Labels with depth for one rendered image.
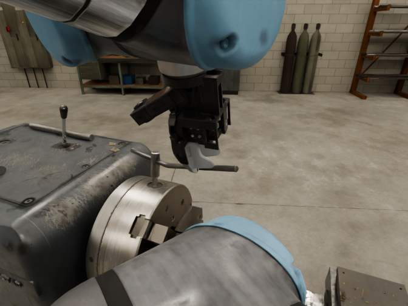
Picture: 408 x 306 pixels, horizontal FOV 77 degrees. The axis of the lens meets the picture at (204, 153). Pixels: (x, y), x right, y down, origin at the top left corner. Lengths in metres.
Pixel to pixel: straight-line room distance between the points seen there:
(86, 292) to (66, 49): 0.19
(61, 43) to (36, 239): 0.43
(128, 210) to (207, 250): 0.40
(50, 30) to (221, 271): 0.23
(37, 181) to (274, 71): 6.76
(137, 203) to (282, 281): 0.43
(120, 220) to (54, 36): 0.43
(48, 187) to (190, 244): 0.51
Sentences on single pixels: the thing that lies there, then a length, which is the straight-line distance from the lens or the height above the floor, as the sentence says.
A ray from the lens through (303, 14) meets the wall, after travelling 7.22.
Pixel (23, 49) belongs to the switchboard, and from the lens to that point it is 8.43.
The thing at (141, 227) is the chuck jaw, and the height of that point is 1.20.
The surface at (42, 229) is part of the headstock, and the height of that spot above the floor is 1.23.
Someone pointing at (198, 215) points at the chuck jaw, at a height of 1.10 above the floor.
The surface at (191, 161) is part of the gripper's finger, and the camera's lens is 0.46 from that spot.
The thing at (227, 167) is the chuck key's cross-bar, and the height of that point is 1.36.
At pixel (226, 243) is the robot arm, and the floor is 1.43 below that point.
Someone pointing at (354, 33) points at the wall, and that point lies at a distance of 7.65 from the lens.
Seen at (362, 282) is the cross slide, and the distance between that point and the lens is 0.88.
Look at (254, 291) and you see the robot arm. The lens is 0.21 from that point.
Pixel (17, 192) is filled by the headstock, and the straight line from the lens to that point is 0.71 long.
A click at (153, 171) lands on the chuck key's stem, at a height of 1.28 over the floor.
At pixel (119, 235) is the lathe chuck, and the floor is 1.19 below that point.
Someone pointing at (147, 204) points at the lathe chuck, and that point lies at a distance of 0.60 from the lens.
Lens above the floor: 1.59
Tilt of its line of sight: 27 degrees down
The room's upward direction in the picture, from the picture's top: straight up
